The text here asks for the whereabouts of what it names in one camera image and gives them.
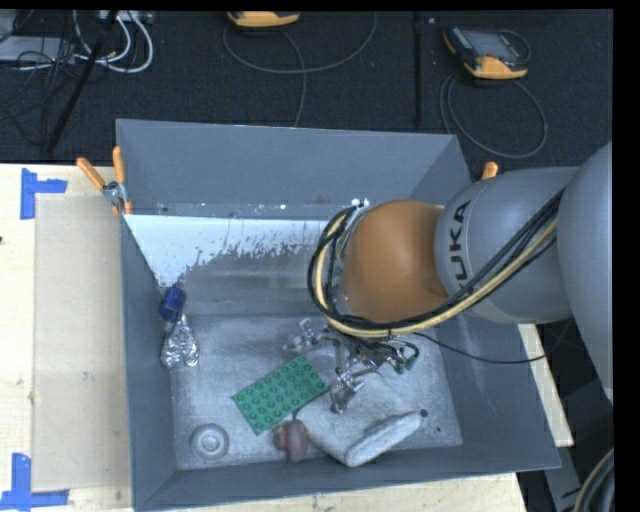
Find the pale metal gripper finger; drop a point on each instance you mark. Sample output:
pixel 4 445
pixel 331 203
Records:
pixel 302 340
pixel 344 387

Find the white folded cloth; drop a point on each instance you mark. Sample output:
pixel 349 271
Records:
pixel 345 425

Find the green studded flat block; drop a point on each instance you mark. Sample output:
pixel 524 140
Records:
pixel 280 394

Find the red-brown toy food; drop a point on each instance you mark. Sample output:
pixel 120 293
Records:
pixel 295 440

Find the clear plastic bottle blue cap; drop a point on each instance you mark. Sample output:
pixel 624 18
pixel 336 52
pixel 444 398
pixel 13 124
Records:
pixel 179 345

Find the clear round glass lid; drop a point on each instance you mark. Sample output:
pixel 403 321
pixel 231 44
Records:
pixel 209 442

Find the grey metal bin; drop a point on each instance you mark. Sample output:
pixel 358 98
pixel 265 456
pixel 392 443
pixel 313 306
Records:
pixel 280 170

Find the pale cardboard board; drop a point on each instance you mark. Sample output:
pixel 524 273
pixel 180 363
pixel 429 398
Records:
pixel 75 325

